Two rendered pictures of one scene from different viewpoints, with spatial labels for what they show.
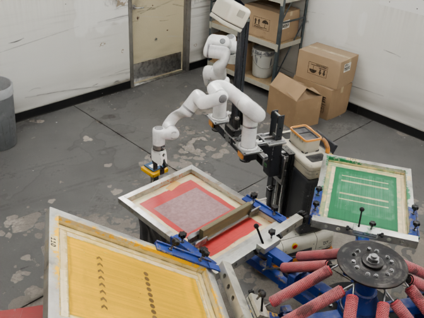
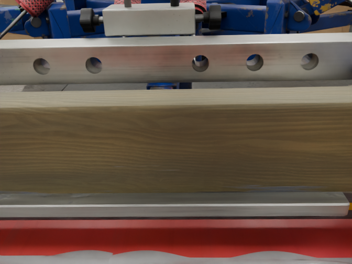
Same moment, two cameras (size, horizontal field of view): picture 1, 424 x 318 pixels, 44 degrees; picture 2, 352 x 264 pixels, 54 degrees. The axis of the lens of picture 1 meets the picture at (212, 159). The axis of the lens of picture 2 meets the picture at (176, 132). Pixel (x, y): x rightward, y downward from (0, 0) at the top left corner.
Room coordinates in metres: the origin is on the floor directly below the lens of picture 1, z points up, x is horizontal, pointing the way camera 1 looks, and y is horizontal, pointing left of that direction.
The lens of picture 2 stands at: (2.42, 0.09, 1.14)
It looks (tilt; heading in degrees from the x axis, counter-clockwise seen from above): 27 degrees down; 229
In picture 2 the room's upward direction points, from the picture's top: 2 degrees counter-clockwise
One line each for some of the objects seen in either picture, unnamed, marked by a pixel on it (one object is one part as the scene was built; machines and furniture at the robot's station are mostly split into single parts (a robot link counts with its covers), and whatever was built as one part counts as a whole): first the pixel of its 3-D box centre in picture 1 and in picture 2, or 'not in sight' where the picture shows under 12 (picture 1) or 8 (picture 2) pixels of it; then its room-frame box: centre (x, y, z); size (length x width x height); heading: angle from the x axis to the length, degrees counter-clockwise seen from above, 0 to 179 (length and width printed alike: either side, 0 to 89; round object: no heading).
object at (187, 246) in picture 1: (192, 253); not in sight; (2.09, 0.07, 0.98); 0.30 x 0.05 x 0.07; 46
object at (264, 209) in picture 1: (262, 211); not in sight; (2.49, -0.32, 0.98); 0.30 x 0.05 x 0.07; 46
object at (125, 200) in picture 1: (200, 212); not in sight; (2.45, 0.05, 0.97); 0.79 x 0.58 x 0.04; 46
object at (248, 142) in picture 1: (250, 135); not in sight; (2.97, -0.24, 1.21); 0.16 x 0.13 x 0.15; 116
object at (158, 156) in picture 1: (158, 154); not in sight; (2.71, 0.32, 1.19); 0.10 x 0.07 x 0.11; 46
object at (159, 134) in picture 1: (165, 135); not in sight; (2.72, 0.28, 1.31); 0.15 x 0.10 x 0.11; 114
